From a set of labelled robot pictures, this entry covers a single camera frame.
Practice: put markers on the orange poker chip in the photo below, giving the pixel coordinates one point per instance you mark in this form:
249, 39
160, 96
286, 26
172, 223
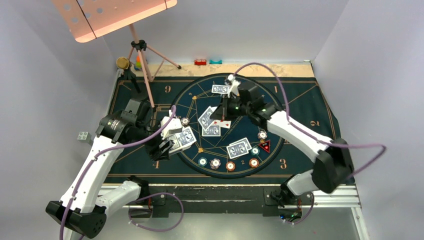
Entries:
254, 162

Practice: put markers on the red triangular dealer button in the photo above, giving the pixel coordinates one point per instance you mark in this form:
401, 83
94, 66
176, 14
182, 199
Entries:
265, 145

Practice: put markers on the teal toy block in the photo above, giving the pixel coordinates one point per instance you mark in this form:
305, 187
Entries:
215, 61

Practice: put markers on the grey lego block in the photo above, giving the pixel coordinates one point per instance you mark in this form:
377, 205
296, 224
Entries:
83, 136

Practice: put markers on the blue playing card deck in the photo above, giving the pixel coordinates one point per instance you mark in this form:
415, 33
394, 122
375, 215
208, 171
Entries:
177, 145

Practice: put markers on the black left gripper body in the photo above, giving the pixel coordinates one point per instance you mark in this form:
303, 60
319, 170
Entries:
153, 148

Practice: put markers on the green blue chip stack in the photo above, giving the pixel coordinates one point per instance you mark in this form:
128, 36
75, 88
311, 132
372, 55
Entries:
202, 161

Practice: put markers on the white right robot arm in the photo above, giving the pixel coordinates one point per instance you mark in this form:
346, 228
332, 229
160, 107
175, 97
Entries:
332, 162

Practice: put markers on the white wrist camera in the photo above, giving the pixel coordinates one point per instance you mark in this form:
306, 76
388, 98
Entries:
174, 127
232, 83

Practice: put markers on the brass round knob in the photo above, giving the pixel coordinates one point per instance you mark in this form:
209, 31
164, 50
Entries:
123, 63

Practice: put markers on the dark green rectangular poker mat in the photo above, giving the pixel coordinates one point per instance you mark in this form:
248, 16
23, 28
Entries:
307, 105

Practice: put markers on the colourful stacking toy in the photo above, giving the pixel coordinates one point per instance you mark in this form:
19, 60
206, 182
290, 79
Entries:
138, 64

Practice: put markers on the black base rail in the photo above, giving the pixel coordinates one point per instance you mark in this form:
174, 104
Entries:
220, 199

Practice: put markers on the red toy block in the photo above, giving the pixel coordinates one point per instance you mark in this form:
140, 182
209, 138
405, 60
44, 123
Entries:
200, 62

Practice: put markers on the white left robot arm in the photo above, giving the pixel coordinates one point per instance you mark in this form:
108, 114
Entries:
82, 211

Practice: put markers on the green blue poker chip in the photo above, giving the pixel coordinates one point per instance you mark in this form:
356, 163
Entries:
255, 151

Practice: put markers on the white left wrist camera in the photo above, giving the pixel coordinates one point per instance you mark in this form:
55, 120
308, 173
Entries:
174, 127

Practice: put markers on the round blue poker mat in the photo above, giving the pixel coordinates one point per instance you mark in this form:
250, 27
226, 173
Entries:
192, 96

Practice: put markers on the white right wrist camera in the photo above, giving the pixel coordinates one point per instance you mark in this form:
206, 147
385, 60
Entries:
232, 83

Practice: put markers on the orange chip stack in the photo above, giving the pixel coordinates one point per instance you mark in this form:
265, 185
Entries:
230, 166

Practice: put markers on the blue backed playing card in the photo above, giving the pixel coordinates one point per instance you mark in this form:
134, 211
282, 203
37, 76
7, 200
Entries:
235, 151
186, 137
219, 89
212, 131
243, 141
204, 119

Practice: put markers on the pink music stand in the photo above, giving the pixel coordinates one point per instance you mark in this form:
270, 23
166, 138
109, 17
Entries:
88, 20

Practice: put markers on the face up hearts card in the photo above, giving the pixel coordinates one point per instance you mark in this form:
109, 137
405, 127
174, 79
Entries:
222, 123

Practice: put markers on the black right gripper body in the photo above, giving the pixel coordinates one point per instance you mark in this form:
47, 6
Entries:
232, 107

